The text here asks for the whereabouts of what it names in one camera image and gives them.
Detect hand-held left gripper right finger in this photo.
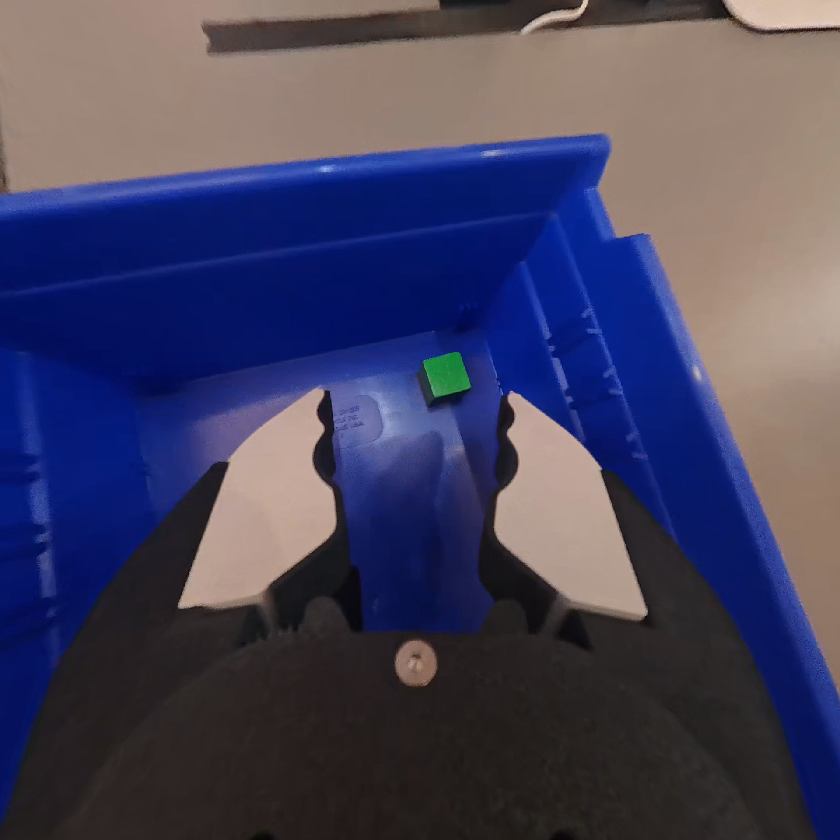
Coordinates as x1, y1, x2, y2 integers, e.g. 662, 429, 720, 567
478, 391, 650, 635

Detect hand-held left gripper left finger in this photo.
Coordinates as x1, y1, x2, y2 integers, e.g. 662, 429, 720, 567
178, 388, 362, 632

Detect green wooden cube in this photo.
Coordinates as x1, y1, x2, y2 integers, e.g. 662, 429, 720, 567
418, 351, 474, 408

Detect blue plastic bin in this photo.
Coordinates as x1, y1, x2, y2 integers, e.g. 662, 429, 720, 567
0, 133, 840, 840

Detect white tablet stand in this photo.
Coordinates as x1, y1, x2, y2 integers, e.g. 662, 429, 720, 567
722, 0, 840, 33

